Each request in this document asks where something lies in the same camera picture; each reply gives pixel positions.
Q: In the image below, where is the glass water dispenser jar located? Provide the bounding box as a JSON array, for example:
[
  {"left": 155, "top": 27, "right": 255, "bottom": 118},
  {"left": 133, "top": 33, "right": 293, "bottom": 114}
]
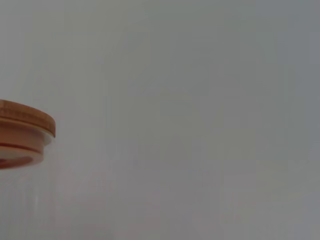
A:
[{"left": 0, "top": 136, "right": 60, "bottom": 240}]

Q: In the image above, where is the wooden jar lid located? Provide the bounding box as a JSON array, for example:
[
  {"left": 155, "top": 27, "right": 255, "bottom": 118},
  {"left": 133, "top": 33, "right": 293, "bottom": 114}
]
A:
[{"left": 0, "top": 99, "right": 56, "bottom": 171}]

